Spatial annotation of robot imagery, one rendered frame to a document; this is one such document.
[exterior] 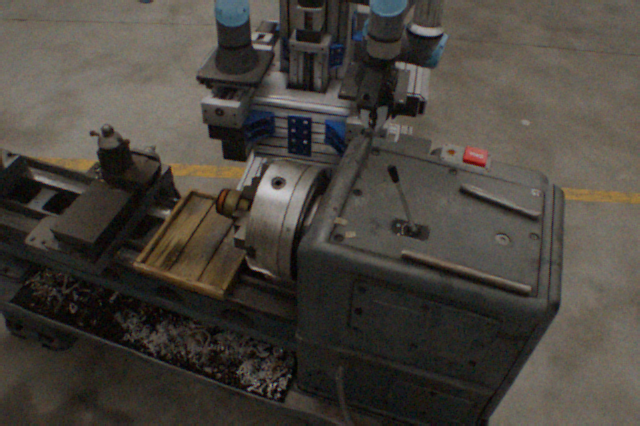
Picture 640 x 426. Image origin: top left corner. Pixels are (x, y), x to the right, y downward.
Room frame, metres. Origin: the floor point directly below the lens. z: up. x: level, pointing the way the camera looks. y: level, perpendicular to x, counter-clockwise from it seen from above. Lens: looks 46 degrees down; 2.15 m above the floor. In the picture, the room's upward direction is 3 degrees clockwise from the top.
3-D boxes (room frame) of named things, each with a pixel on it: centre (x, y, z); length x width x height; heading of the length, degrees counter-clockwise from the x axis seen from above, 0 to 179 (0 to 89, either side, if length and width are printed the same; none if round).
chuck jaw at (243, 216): (0.95, 0.22, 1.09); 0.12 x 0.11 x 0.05; 164
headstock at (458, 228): (0.92, -0.27, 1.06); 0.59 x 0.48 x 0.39; 74
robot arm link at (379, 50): (1.10, -0.09, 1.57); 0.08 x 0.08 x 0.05
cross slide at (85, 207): (1.20, 0.71, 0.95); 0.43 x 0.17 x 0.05; 164
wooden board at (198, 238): (1.09, 0.38, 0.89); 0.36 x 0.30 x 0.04; 164
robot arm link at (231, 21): (1.68, 0.36, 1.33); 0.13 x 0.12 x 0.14; 13
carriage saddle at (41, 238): (1.20, 0.76, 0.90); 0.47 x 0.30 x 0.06; 164
